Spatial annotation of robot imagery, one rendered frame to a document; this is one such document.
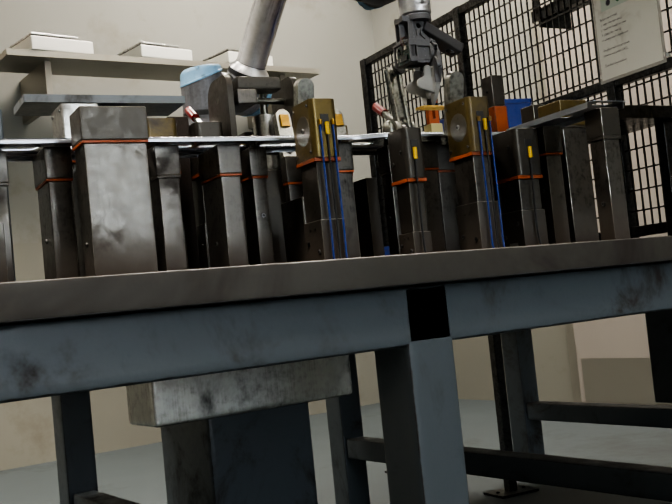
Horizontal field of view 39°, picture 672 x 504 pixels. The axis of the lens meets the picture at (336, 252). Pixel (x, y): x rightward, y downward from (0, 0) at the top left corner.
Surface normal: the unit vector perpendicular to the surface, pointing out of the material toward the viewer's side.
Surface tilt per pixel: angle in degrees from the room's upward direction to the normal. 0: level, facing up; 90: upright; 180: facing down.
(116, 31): 90
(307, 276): 90
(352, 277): 90
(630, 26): 90
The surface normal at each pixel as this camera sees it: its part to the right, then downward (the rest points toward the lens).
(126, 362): 0.56, -0.10
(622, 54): -0.88, 0.07
